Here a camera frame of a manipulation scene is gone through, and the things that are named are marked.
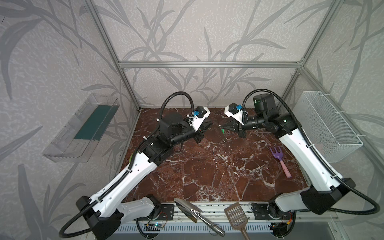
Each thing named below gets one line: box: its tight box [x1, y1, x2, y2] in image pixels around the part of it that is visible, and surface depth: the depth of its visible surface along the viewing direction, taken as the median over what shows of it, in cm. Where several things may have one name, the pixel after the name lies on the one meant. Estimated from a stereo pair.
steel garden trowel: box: [174, 198, 226, 237], surface depth 74 cm
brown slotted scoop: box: [224, 202, 251, 240], surface depth 72 cm
